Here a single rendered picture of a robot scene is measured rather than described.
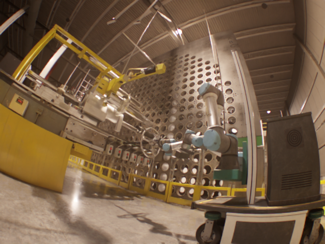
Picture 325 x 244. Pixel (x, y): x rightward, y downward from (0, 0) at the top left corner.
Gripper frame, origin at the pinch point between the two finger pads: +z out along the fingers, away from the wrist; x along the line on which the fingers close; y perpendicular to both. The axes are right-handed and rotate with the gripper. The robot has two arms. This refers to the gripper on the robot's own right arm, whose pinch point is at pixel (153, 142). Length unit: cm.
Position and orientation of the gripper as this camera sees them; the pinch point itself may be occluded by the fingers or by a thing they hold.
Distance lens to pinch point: 168.2
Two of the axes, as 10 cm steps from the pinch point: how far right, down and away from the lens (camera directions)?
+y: -4.4, 5.6, -7.0
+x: 4.1, 8.2, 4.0
